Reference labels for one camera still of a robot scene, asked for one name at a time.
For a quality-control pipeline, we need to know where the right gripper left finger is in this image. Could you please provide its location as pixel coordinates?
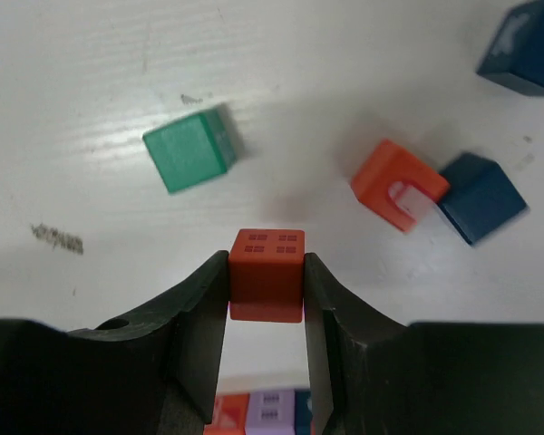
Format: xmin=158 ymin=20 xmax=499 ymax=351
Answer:
xmin=0 ymin=250 xmax=229 ymax=434

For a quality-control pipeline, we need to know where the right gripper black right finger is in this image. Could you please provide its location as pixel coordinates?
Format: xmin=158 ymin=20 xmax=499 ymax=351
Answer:
xmin=304 ymin=253 xmax=544 ymax=434

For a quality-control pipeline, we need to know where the dark blue wood block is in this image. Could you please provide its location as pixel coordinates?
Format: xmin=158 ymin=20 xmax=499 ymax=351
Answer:
xmin=294 ymin=389 xmax=312 ymax=435

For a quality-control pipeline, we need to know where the red wood block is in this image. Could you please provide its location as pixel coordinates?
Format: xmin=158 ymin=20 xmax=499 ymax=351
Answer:
xmin=350 ymin=140 xmax=450 ymax=233
xmin=203 ymin=393 xmax=249 ymax=435

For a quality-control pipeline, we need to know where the purple wood block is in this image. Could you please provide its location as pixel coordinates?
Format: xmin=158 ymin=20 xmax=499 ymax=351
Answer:
xmin=245 ymin=389 xmax=296 ymax=435

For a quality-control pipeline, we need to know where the teal wood block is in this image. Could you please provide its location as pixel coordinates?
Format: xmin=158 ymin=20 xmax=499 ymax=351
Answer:
xmin=142 ymin=104 xmax=245 ymax=195

